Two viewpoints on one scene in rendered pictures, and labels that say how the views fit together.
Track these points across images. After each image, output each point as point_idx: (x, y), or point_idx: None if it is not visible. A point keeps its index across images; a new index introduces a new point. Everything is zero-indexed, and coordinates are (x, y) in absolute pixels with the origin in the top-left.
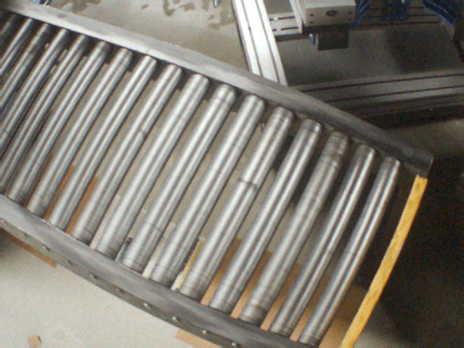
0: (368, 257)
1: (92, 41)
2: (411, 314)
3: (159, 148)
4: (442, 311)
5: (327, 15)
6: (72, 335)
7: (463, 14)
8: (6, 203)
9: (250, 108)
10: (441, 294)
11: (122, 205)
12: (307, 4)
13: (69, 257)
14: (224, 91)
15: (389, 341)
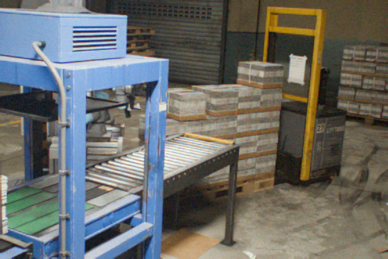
0: (168, 227)
1: None
2: (195, 222)
3: (167, 152)
4: (196, 217)
5: (122, 144)
6: None
7: (122, 135)
8: (179, 169)
9: None
10: (189, 217)
11: (183, 156)
12: (120, 140)
13: (199, 163)
14: None
15: (204, 226)
